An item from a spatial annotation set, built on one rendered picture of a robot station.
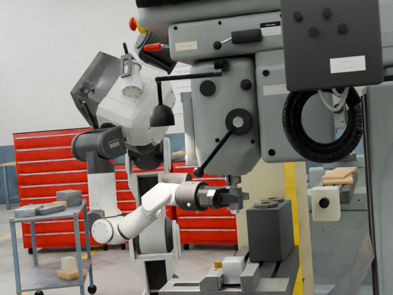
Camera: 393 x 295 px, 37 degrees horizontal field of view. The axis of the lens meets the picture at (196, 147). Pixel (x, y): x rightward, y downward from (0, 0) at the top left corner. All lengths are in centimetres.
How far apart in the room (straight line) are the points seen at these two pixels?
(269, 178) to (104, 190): 164
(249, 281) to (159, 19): 73
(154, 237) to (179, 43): 97
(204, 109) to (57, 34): 1052
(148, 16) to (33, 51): 1068
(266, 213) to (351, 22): 100
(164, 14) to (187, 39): 9
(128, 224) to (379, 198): 79
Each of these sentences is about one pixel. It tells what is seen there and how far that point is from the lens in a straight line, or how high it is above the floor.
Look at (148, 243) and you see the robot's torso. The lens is 232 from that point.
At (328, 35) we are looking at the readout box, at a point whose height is 162.
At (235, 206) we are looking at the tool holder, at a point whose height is 122.
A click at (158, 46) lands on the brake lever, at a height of 170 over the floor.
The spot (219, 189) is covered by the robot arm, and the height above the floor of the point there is 127.
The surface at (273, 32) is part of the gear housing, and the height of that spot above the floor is 168.
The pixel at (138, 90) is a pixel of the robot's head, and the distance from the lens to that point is 190.
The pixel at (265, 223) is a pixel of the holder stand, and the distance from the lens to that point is 210.
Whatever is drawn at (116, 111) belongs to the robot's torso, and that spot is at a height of 152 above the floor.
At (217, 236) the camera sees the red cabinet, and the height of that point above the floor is 17.
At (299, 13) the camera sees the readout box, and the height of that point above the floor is 167.
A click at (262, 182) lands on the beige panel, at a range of 340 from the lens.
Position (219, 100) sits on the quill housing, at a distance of 156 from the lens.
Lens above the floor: 148
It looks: 3 degrees down
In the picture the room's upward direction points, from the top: 5 degrees counter-clockwise
